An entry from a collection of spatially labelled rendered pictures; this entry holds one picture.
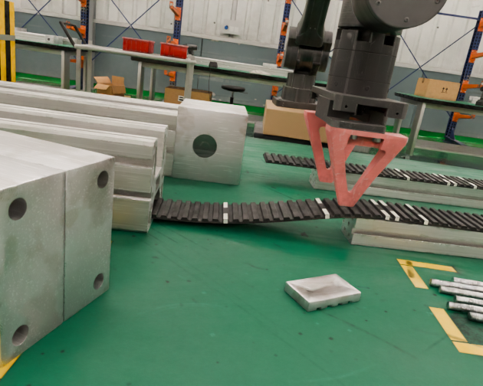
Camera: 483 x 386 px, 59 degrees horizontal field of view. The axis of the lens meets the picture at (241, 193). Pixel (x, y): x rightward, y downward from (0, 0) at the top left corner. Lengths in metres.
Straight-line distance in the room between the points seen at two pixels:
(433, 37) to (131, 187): 8.42
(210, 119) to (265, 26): 7.61
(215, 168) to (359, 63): 0.25
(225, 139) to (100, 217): 0.31
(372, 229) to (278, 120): 0.60
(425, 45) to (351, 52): 8.23
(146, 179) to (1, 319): 0.19
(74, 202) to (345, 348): 0.19
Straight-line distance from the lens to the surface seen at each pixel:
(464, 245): 0.51
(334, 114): 0.39
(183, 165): 0.57
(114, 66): 8.56
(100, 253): 0.29
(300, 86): 1.09
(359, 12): 0.37
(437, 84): 5.87
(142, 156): 0.38
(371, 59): 0.40
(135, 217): 0.40
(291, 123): 1.02
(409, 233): 0.47
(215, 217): 0.42
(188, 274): 0.34
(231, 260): 0.37
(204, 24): 8.26
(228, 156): 0.57
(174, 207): 0.44
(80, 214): 0.27
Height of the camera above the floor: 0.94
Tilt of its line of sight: 17 degrees down
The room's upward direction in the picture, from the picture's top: 8 degrees clockwise
